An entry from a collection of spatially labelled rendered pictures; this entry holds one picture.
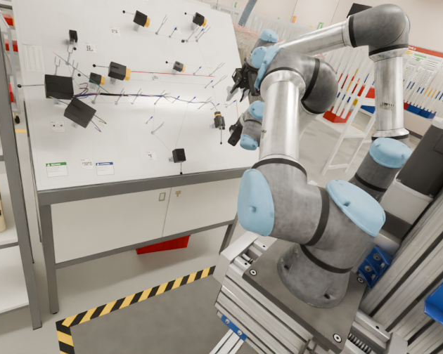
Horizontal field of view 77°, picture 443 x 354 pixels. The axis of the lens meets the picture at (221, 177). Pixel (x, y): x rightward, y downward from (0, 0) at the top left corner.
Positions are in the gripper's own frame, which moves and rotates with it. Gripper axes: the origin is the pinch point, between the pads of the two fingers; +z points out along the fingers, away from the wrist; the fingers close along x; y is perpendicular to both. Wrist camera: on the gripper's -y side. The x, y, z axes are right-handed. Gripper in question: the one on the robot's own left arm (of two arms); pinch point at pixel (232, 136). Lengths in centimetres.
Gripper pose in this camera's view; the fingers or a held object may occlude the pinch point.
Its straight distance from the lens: 145.2
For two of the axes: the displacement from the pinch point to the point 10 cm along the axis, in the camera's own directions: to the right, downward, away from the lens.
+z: -2.4, 1.4, 9.6
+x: -8.0, -5.8, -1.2
